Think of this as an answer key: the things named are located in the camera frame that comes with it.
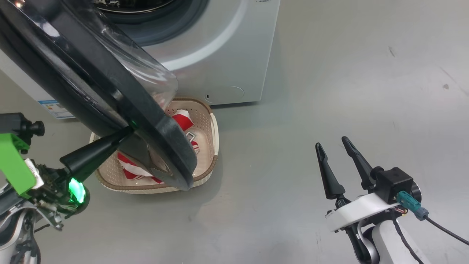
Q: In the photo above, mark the dark round washing machine door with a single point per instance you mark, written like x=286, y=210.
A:
x=110, y=80

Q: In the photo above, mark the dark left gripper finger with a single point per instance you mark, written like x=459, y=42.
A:
x=95, y=150

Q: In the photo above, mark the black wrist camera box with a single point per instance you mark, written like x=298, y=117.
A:
x=14, y=123
x=392, y=183

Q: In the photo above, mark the blue energy label sticker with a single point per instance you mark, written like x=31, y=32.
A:
x=56, y=109

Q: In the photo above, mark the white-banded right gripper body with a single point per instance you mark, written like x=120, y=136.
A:
x=353, y=212

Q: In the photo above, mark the beige perforated laundry basket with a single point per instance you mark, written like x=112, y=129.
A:
x=205, y=121

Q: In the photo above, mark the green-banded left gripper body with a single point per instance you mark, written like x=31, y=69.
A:
x=14, y=165

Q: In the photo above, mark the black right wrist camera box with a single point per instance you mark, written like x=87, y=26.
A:
x=392, y=183

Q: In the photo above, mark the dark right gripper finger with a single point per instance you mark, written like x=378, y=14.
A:
x=359, y=161
x=328, y=176

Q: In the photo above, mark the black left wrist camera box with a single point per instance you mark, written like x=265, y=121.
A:
x=14, y=123

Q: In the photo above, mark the white front-load washing machine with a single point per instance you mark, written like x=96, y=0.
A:
x=220, y=55

